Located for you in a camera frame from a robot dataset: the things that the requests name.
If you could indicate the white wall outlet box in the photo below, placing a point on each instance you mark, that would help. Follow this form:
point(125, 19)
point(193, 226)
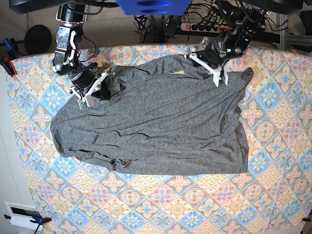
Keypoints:
point(21, 215)

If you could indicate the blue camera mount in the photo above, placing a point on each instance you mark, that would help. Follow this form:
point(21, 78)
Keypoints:
point(154, 7)

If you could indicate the grey t-shirt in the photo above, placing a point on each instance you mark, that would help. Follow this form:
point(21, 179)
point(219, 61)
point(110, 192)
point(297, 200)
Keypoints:
point(165, 117)

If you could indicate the red black clamp left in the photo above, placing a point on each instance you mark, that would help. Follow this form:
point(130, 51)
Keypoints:
point(12, 53)

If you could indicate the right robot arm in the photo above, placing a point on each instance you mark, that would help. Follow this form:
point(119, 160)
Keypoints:
point(72, 17)

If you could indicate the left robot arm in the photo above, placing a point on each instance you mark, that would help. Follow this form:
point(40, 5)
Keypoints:
point(232, 41)

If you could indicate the black round stool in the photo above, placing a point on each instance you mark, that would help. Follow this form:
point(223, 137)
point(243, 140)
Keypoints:
point(38, 40)

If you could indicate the patterned tablecloth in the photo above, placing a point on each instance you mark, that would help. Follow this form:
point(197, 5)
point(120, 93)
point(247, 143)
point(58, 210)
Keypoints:
point(275, 192)

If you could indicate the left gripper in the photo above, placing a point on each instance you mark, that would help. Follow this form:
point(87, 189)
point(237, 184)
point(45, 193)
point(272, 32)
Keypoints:
point(204, 55)

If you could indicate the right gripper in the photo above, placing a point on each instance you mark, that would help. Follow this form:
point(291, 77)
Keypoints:
point(89, 83)

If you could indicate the white power strip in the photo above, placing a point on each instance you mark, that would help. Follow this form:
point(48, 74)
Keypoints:
point(214, 28)

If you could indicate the blue clamp bottom left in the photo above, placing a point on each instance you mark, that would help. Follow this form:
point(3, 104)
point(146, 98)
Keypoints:
point(39, 220)

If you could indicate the clamp bottom right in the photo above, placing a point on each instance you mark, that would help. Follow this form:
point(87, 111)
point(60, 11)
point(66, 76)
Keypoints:
point(306, 219)

